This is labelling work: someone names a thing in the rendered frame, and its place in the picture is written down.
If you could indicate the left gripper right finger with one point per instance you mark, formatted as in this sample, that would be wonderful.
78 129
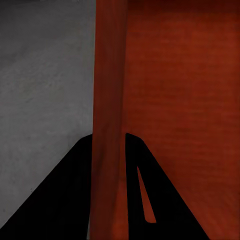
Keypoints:
174 219

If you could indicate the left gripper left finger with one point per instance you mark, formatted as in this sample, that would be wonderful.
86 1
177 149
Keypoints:
59 208

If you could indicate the storage box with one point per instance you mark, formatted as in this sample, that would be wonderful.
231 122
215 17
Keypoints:
167 71

